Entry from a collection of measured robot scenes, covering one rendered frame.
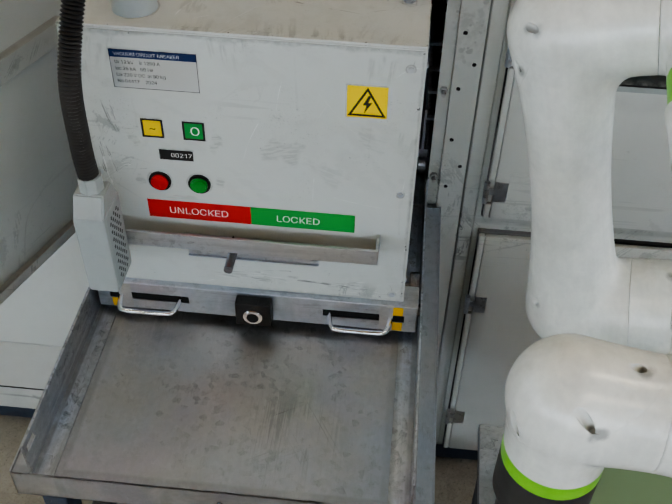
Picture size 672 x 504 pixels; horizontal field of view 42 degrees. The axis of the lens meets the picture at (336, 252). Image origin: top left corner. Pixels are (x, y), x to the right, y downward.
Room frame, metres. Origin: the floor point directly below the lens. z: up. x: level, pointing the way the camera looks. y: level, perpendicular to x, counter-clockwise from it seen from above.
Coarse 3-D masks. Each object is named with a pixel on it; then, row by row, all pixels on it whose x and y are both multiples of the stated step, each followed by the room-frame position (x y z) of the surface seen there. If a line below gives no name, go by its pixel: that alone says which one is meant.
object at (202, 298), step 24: (144, 288) 1.03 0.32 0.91; (168, 288) 1.02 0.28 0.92; (192, 288) 1.02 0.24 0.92; (216, 288) 1.02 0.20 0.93; (240, 288) 1.02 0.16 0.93; (408, 288) 1.03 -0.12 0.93; (216, 312) 1.02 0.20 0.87; (288, 312) 1.00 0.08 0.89; (312, 312) 1.00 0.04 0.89; (336, 312) 1.00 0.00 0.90; (360, 312) 0.99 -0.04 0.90; (408, 312) 0.99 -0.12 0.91
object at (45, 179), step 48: (0, 0) 1.25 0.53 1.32; (48, 0) 1.34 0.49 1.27; (0, 48) 1.23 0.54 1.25; (48, 48) 1.29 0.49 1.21; (0, 96) 1.20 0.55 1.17; (48, 96) 1.29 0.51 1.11; (0, 144) 1.18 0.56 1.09; (48, 144) 1.27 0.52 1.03; (0, 192) 1.15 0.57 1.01; (48, 192) 1.24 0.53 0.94; (0, 240) 1.12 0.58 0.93; (48, 240) 1.22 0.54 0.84; (0, 288) 1.09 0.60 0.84
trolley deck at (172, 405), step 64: (128, 320) 1.02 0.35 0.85; (192, 320) 1.02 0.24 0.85; (128, 384) 0.88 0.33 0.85; (192, 384) 0.88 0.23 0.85; (256, 384) 0.88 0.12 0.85; (320, 384) 0.89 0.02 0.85; (384, 384) 0.89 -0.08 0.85; (128, 448) 0.76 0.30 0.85; (192, 448) 0.76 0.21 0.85; (256, 448) 0.76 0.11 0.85; (320, 448) 0.77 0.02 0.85; (384, 448) 0.77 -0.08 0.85
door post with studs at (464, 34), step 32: (448, 0) 1.34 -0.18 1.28; (480, 0) 1.33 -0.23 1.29; (448, 32) 1.34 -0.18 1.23; (480, 32) 1.33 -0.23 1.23; (448, 64) 1.34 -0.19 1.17; (480, 64) 1.33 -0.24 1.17; (448, 96) 1.34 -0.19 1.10; (448, 128) 1.34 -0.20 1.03; (448, 160) 1.34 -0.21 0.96; (448, 192) 1.34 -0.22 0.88; (448, 224) 1.33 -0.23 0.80; (448, 256) 1.33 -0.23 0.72
